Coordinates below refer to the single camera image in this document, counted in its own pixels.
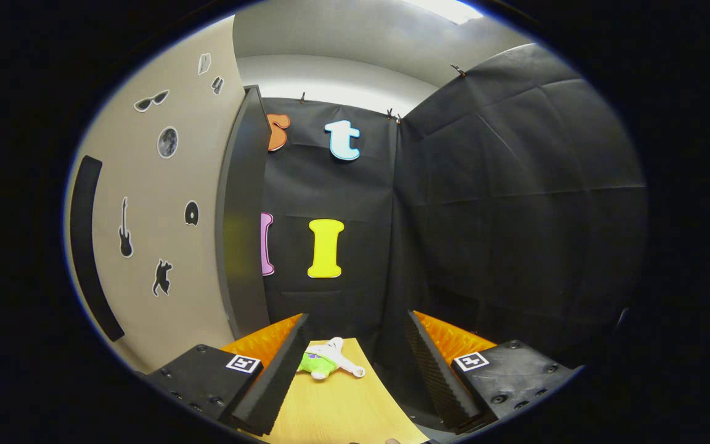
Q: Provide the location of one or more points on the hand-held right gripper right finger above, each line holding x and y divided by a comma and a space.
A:
438, 370

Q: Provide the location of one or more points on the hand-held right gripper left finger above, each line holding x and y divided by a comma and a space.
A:
278, 379

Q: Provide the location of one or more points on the beige cabinet door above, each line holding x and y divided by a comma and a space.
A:
158, 185

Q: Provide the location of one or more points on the green and white plush toy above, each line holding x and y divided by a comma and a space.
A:
324, 361

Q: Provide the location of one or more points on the black backdrop cloth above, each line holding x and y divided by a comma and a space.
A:
515, 216

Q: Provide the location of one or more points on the long ceiling light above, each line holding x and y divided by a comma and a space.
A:
447, 7

